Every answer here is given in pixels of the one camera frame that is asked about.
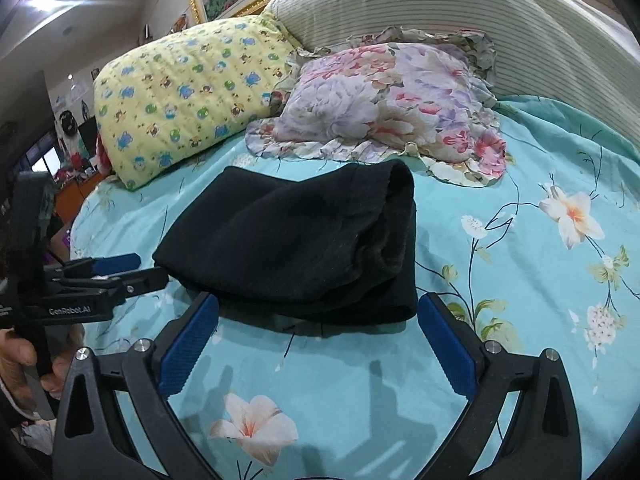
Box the yellow cartoon print pillow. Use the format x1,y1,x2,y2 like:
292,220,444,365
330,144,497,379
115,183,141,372
93,15,300,191

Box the orange cabinet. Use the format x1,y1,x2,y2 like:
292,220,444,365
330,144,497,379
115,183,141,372
54,174,104,224

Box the striped white headboard cover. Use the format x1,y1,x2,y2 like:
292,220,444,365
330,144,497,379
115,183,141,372
265,0,639,143

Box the black pants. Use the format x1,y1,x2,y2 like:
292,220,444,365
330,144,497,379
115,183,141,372
153,159,418,326

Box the pink purple floral pillow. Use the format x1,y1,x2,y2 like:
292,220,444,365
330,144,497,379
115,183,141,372
245,27,506,188

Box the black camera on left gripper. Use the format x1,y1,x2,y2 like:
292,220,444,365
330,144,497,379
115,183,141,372
11,172,56,278

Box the person's left hand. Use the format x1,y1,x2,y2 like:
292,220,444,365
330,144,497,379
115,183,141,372
1,324,85,411

